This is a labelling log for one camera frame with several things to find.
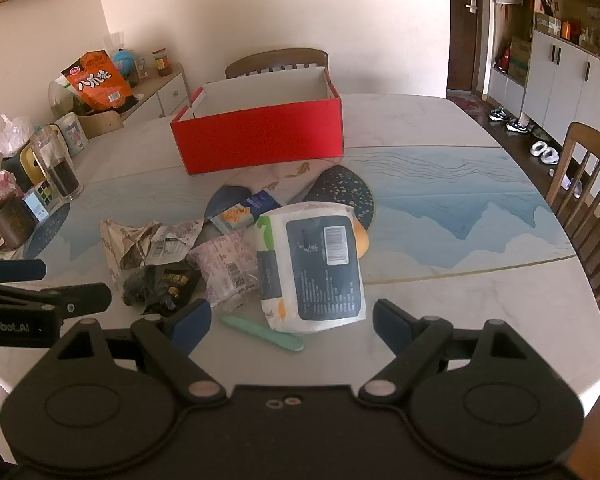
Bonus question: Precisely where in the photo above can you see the white storage cabinet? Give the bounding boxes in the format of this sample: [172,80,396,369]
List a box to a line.
[522,30,600,156]

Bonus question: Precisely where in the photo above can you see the brown slatted wooden chair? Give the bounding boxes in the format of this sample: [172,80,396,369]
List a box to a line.
[545,121,600,301]

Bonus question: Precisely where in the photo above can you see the pink snack packet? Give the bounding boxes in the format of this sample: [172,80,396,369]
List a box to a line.
[187,231,261,308]

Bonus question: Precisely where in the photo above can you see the blue globe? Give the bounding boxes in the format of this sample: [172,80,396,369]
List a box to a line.
[112,48,137,81]

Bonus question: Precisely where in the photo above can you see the brown paper wrapper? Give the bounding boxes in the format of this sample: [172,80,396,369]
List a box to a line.
[99,219,156,281]

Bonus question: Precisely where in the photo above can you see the orange snack bag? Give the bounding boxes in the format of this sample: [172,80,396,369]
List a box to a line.
[61,49,133,111]

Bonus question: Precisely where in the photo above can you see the white sideboard cabinet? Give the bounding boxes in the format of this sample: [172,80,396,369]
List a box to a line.
[117,64,191,121]

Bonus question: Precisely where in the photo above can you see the red lidded sauce jar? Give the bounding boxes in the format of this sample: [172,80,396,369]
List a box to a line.
[152,49,173,77]

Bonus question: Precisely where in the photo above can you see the dark wooden chair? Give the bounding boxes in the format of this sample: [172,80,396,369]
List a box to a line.
[225,48,329,80]

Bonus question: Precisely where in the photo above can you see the dark mug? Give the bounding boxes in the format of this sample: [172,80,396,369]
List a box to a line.
[0,195,36,251]

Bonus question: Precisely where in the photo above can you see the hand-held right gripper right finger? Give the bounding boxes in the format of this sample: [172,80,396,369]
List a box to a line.
[358,299,531,401]

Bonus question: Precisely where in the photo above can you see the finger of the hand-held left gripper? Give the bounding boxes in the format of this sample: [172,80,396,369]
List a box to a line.
[0,282,112,316]
[0,258,47,283]

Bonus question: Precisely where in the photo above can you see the white wet wipes pack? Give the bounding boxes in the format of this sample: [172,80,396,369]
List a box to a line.
[256,201,367,335]

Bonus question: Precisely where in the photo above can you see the mint green stick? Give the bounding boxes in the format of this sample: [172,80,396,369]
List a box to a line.
[219,313,305,352]

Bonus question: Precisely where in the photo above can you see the blue patterned marble desktop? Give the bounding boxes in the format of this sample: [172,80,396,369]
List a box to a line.
[0,92,600,441]

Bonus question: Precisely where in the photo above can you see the brown door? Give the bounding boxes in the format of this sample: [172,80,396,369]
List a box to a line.
[447,0,493,101]

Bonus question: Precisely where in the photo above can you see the green yellow tissue box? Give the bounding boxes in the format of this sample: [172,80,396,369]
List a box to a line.
[1,140,46,186]

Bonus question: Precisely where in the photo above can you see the clear green plastic bag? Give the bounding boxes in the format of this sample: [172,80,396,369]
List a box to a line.
[48,77,88,118]

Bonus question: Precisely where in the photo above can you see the white printed tub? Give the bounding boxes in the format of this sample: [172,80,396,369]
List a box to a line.
[55,112,88,156]

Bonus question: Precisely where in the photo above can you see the dark seaweed packet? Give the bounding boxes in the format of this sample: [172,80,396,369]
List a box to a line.
[121,267,153,306]

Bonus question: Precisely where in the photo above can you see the light wooden chair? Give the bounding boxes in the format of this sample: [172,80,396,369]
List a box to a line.
[77,110,126,139]

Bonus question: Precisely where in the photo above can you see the glass jar with dark contents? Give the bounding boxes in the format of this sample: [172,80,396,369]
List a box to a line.
[30,126,83,202]

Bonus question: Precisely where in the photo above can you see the blue white cracker packet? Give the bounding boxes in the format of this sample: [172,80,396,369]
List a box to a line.
[211,188,283,235]

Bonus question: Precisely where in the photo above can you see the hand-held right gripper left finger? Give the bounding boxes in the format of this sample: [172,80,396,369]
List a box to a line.
[55,299,228,406]

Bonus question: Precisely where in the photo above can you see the white crumpled plastic bag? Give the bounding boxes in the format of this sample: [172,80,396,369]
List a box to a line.
[0,114,33,156]

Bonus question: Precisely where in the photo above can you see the black snack packet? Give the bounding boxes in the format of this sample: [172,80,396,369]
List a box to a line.
[145,265,201,317]

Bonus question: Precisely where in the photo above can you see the puzzle cube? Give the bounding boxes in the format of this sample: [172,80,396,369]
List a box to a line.
[22,180,61,219]

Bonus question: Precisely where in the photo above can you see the red cardboard box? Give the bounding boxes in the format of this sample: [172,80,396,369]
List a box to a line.
[170,65,344,176]

